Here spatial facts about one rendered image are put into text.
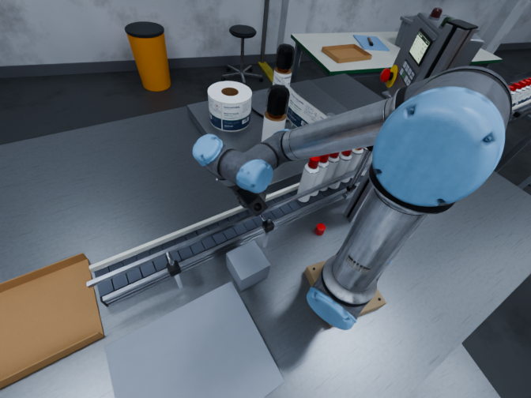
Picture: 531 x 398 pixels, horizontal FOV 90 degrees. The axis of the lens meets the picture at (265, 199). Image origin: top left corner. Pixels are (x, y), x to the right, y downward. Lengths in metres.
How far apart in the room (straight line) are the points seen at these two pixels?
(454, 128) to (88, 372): 0.88
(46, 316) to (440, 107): 0.98
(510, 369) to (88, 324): 2.14
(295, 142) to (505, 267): 0.97
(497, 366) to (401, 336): 1.32
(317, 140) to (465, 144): 0.32
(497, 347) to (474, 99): 2.03
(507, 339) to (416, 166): 2.08
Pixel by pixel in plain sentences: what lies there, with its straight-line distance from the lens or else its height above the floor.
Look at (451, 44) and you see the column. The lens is 0.74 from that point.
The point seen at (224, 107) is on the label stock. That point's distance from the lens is 1.23.
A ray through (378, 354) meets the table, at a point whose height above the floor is 0.83.
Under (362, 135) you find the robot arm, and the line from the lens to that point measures 0.52.
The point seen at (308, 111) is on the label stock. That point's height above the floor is 1.03.
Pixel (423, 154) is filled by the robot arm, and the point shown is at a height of 1.48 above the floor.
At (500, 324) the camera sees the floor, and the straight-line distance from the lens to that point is 2.38.
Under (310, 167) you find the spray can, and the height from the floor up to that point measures 1.06.
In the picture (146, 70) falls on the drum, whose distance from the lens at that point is 3.41.
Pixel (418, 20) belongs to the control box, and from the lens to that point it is 0.87.
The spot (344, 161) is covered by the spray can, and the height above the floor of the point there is 1.03.
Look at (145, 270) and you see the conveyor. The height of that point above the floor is 0.88.
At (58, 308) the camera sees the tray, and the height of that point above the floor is 0.83.
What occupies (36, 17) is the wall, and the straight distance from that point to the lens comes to 3.98.
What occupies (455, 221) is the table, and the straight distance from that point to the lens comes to 1.34.
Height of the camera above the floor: 1.64
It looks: 50 degrees down
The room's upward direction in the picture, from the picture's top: 9 degrees clockwise
